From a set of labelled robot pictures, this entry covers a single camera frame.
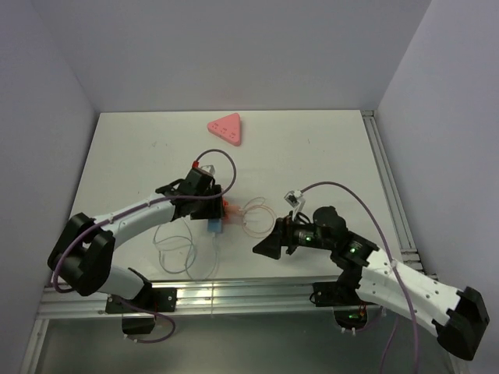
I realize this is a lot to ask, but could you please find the orange pink charger plug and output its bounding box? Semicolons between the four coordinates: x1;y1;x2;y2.
228;205;245;219

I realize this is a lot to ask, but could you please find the aluminium rail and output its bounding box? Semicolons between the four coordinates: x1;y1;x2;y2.
37;274;447;320
361;111;437;280

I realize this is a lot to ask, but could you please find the light blue thin cable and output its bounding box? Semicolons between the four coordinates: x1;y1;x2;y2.
152;217;223;280

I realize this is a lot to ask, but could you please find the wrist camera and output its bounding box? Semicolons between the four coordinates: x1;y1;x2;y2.
192;161;215;178
284;190;306;220

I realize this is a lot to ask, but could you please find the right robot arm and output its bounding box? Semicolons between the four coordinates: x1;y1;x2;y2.
253;206;490;361

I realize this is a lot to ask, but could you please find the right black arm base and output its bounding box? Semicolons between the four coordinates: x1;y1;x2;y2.
309;281;384;330

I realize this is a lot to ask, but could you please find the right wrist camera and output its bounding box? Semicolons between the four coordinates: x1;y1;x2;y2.
284;190;306;220

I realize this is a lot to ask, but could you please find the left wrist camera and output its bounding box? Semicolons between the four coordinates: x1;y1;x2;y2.
192;161;215;178

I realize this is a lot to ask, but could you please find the aluminium right rail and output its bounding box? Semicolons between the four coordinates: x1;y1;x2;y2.
361;111;437;280

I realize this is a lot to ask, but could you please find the aluminium front rail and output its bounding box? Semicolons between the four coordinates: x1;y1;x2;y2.
37;274;447;320

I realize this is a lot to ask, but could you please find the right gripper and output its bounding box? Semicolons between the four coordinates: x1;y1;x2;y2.
253;210;334;259

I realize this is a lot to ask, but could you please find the pink triangular power strip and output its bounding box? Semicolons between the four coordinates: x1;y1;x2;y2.
207;113;242;146

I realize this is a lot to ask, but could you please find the light blue charger plug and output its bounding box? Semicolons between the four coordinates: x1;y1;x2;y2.
207;218;223;235

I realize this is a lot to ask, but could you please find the red cube socket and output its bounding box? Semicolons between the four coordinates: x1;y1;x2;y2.
222;198;230;218

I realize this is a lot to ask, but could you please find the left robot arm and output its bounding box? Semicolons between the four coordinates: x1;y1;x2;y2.
48;167;222;311

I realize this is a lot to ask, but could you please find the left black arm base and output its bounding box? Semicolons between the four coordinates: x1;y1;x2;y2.
104;288;177;344

